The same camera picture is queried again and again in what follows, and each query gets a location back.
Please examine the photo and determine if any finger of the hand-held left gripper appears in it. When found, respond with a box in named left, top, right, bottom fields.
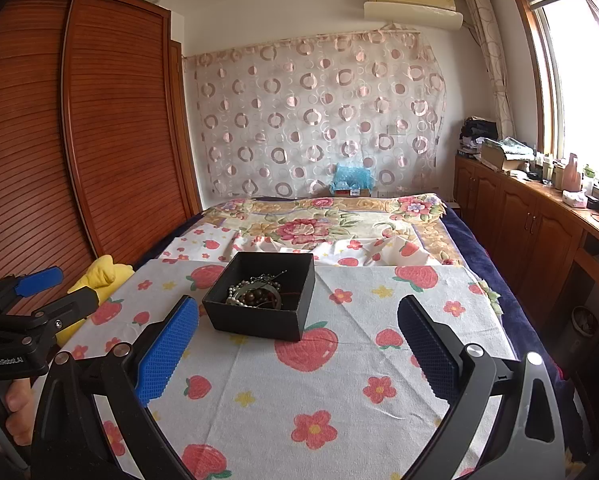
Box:
left=0, top=287, right=100, bottom=356
left=0, top=267, right=64, bottom=318

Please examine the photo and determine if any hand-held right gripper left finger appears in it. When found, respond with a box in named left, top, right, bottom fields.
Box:
left=30, top=294, right=200, bottom=480

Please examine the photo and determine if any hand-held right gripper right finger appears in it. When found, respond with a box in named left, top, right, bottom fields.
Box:
left=397, top=294, right=577, bottom=480

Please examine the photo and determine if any white pearl necklace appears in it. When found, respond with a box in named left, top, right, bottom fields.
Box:
left=226, top=280, right=251, bottom=307

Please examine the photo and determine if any black jewelry box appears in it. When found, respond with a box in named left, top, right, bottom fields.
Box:
left=202, top=252, right=316, bottom=343

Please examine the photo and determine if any dark wooden bead bracelet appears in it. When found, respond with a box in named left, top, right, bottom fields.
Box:
left=244, top=285, right=283, bottom=309

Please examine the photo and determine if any silver chain jewelry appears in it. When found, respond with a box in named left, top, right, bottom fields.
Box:
left=248, top=270, right=288, bottom=287

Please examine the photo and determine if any person's left hand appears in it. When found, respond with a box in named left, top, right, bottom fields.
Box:
left=0, top=377, right=35, bottom=448

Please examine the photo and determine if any yellow plush pillow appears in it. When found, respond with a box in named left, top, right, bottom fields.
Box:
left=54, top=255, right=135, bottom=346

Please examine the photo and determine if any navy bedspread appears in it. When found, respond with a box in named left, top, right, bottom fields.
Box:
left=442, top=202, right=580, bottom=461

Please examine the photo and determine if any large strawberry print sheet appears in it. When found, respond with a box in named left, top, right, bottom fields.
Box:
left=54, top=255, right=520, bottom=480

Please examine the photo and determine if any crumpled strawberry print sheet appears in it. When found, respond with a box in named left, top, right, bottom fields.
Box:
left=160, top=225, right=425, bottom=267

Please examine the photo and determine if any wooden slatted wardrobe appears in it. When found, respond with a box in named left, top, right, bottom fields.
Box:
left=0, top=0, right=203, bottom=311

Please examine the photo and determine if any wooden cabinet counter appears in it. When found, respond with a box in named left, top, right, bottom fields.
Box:
left=452, top=152, right=599, bottom=411

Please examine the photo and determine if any trash bin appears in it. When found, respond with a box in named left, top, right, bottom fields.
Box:
left=572, top=305, right=599, bottom=337

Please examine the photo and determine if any floral blanket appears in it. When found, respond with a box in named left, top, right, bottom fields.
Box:
left=202, top=192, right=503, bottom=313

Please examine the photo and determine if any blue plastic bag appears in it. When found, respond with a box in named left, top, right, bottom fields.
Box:
left=329, top=162, right=373, bottom=193

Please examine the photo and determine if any open cardboard box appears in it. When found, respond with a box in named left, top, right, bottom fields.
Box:
left=481, top=137, right=533, bottom=171

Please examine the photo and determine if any stack of dark clothes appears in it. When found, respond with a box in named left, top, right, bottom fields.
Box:
left=458, top=117, right=500, bottom=157

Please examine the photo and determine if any pink bottle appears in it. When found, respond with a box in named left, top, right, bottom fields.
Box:
left=562, top=152, right=583, bottom=191

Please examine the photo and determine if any window curtain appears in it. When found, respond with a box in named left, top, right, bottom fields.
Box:
left=462, top=0, right=517, bottom=141

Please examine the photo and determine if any wooden framed window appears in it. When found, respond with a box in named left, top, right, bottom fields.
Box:
left=507, top=0, right=599, bottom=186

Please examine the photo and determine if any circle pattern wall curtain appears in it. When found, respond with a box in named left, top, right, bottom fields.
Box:
left=182, top=27, right=447, bottom=201

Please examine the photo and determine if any wall air conditioner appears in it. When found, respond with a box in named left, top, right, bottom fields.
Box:
left=363, top=0, right=465, bottom=30

